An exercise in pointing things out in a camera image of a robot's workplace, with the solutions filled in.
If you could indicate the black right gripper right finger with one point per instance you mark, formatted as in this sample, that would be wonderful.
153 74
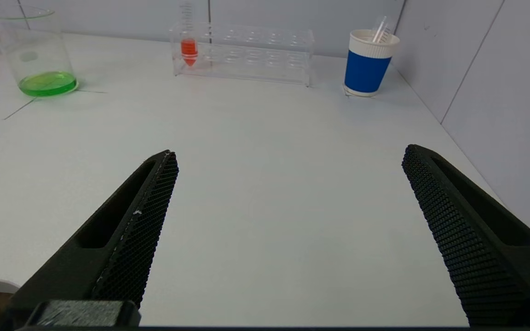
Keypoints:
476 239

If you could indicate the test tube with red liquid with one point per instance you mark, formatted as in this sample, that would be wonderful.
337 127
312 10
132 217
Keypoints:
189 48

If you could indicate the clear glass beaker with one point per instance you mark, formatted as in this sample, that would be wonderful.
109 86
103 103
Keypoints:
46 82

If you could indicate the test tube with yellow liquid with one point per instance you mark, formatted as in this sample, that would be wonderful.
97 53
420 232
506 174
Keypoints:
380 28

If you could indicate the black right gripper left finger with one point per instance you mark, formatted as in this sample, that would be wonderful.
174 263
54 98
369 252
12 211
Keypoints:
108 248

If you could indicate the blue and white paper cup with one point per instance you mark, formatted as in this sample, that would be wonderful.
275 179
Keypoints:
366 69

